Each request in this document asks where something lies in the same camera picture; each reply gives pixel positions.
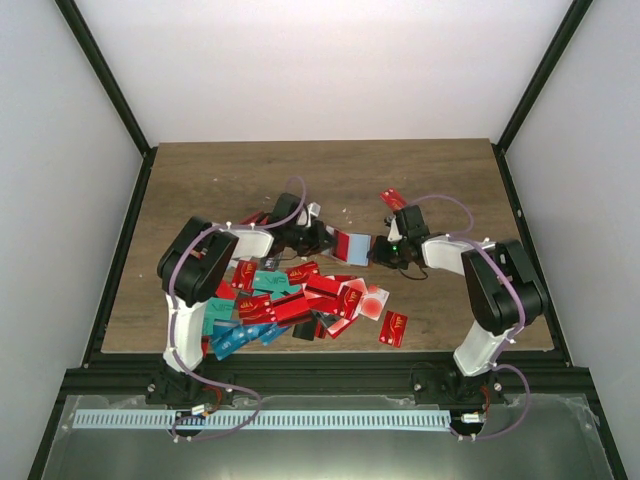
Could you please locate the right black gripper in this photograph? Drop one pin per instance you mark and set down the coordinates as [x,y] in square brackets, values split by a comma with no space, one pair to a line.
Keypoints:
[379,254]

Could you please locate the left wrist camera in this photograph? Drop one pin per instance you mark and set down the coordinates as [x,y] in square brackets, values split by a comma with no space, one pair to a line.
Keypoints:
[308,213]

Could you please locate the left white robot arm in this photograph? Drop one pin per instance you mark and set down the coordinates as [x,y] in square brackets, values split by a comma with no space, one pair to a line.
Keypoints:
[193,266]

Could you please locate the light blue slotted strip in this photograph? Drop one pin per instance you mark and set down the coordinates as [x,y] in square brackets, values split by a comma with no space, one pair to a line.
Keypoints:
[421,420]

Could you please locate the lone red card far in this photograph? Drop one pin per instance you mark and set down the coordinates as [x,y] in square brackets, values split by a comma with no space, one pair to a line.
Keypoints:
[393,199]

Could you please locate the teal card left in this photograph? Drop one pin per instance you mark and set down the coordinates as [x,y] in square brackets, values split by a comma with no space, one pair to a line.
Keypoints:
[218,317]

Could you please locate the red gold VIP card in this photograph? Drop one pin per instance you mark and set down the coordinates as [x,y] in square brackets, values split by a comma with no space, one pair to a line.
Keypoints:
[256,310]

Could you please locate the blue card front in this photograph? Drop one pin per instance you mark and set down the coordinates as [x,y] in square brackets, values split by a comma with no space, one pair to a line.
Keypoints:
[235,338]

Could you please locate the white red circle card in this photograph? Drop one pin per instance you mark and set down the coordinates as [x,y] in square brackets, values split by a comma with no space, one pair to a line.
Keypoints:
[373,302]

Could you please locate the red VIP card right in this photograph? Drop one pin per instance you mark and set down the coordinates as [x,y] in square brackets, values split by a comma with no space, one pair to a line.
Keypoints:
[393,329]

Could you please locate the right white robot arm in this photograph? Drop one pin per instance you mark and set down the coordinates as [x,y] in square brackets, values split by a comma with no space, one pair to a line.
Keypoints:
[505,291]

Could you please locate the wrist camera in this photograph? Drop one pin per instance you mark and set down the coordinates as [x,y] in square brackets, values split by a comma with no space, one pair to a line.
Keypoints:
[308,213]
[393,235]

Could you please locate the teal VIP card centre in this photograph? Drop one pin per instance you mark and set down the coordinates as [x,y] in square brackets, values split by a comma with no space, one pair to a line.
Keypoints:
[275,282]

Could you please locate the red gold card upper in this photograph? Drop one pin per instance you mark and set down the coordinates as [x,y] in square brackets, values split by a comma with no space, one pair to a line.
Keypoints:
[299,274]

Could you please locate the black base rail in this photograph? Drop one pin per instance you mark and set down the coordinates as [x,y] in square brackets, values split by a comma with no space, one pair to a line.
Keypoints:
[428,378]

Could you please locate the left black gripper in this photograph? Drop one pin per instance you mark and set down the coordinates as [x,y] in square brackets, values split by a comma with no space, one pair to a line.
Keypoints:
[318,244]

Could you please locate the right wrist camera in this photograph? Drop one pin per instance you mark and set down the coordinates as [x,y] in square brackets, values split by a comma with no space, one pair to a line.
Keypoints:
[393,235]

